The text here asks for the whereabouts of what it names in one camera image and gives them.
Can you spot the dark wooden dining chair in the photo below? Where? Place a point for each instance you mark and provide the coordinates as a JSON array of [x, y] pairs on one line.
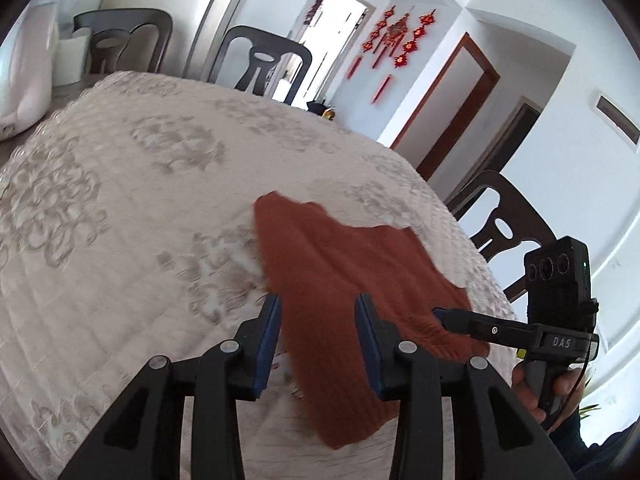
[[227, 55], [525, 220], [155, 40]]

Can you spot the person's right hand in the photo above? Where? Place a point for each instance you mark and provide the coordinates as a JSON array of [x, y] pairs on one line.
[[527, 385]]

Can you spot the white electric kettle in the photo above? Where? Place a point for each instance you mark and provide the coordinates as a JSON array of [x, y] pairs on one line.
[[25, 70]]

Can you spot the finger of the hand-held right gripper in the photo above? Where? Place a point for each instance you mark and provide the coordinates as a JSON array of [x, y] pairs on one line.
[[495, 331]]

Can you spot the person's right forearm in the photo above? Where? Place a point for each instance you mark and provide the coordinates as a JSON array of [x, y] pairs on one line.
[[570, 445]]

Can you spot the yellow bottle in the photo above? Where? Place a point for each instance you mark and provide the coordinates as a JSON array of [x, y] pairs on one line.
[[329, 114]]

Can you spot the brown wooden door frame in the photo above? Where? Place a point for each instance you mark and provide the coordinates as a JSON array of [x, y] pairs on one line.
[[460, 125]]

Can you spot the rust orange knit sweater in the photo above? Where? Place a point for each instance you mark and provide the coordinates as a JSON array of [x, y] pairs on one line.
[[340, 270]]

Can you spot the white paper box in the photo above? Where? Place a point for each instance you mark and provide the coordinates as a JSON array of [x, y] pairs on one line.
[[70, 62]]

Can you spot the green plant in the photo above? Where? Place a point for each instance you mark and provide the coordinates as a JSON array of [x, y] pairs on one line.
[[590, 407]]

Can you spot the dark framed wall panel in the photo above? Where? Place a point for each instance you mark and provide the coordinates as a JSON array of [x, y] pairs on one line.
[[617, 117]]

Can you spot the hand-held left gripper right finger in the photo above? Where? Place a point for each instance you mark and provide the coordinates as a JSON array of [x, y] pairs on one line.
[[367, 345]]

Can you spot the red tasselled plaque ornament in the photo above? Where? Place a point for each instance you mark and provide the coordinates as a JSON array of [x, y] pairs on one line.
[[395, 27]]

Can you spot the dark door frame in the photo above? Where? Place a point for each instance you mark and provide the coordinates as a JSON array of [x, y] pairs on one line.
[[517, 125]]

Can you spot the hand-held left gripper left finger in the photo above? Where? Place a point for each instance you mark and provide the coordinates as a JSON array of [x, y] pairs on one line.
[[267, 345]]

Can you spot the cream quilted floral tablecloth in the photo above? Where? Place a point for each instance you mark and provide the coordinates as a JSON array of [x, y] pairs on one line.
[[125, 260]]

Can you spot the small black object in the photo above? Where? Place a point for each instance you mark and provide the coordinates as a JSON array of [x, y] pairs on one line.
[[316, 107]]

